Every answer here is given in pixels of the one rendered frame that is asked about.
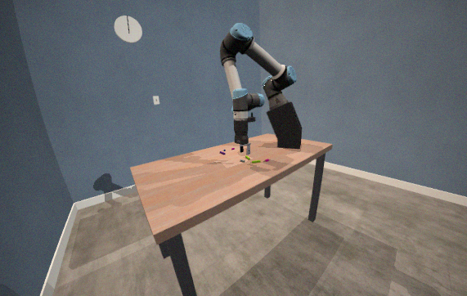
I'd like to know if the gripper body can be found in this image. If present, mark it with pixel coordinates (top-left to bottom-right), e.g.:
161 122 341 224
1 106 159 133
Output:
233 111 255 145

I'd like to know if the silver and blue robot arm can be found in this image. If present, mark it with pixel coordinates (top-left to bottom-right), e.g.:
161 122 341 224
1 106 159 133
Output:
220 23 297 113

